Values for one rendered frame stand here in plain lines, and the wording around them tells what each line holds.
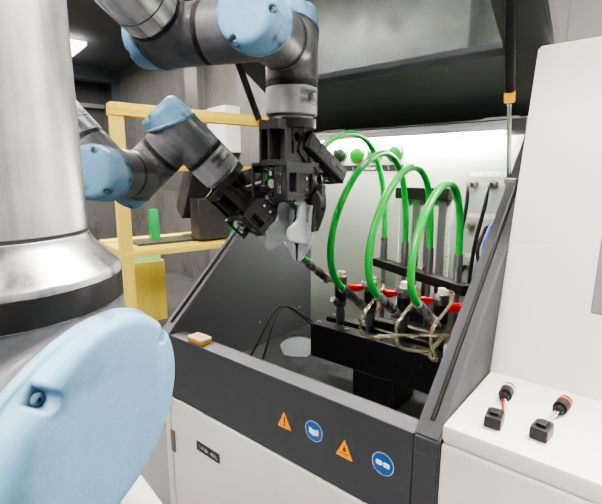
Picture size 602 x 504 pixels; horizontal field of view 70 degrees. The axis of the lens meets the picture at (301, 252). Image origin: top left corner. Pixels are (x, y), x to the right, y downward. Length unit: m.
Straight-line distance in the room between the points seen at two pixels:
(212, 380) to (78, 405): 0.79
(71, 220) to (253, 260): 1.01
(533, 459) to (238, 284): 0.81
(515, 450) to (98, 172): 0.64
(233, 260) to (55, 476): 0.98
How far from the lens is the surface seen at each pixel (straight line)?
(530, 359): 0.85
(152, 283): 4.12
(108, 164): 0.63
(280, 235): 0.67
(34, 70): 0.23
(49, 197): 0.23
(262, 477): 0.99
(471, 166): 1.14
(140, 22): 0.57
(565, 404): 0.76
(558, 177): 0.86
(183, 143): 0.75
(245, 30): 0.54
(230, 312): 1.19
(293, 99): 0.63
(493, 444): 0.67
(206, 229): 3.52
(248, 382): 0.91
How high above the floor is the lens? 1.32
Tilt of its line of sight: 10 degrees down
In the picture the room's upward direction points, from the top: straight up
